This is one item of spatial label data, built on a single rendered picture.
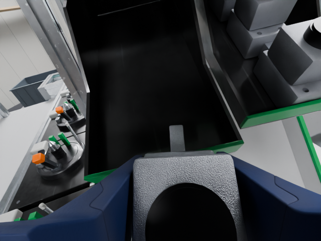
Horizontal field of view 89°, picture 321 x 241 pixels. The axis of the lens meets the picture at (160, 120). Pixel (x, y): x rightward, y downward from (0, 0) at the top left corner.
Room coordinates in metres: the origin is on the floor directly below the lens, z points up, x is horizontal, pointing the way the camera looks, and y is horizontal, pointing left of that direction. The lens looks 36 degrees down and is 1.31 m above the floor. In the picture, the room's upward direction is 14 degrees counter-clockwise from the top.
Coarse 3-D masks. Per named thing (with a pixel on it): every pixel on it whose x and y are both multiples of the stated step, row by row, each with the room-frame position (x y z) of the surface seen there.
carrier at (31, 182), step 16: (48, 144) 0.38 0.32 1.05; (64, 144) 0.42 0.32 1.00; (80, 144) 0.41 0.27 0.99; (64, 160) 0.36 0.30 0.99; (80, 160) 0.35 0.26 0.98; (32, 176) 0.34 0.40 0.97; (48, 176) 0.31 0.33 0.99; (64, 176) 0.31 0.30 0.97; (80, 176) 0.30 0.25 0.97; (32, 192) 0.29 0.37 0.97; (48, 192) 0.28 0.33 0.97; (64, 192) 0.27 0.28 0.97; (16, 208) 0.25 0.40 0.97
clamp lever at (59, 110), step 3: (57, 108) 0.55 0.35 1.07; (60, 108) 0.55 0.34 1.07; (57, 111) 0.54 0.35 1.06; (60, 111) 0.54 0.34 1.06; (63, 111) 0.55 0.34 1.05; (60, 114) 0.55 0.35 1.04; (63, 114) 0.55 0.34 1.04; (66, 114) 0.56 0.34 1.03; (66, 117) 0.56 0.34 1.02; (69, 117) 0.57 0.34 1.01; (69, 120) 0.57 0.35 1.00
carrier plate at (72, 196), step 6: (90, 186) 0.26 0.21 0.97; (78, 192) 0.25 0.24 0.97; (84, 192) 0.25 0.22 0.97; (60, 198) 0.25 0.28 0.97; (66, 198) 0.24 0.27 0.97; (72, 198) 0.24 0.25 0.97; (48, 204) 0.24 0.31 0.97; (54, 204) 0.24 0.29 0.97; (60, 204) 0.23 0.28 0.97; (30, 210) 0.24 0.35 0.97; (36, 210) 0.23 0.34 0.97; (42, 210) 0.23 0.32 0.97; (54, 210) 0.22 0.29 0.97; (24, 216) 0.22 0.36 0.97
